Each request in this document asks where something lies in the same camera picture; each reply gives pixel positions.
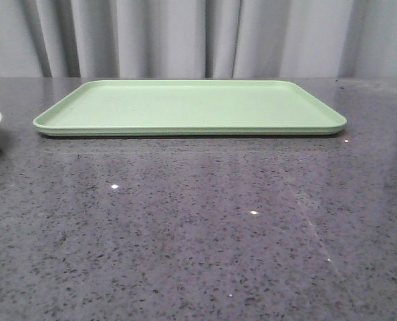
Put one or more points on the light green rectangular tray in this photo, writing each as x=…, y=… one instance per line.
x=189, y=107

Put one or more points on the grey curtain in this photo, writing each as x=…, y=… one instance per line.
x=198, y=39

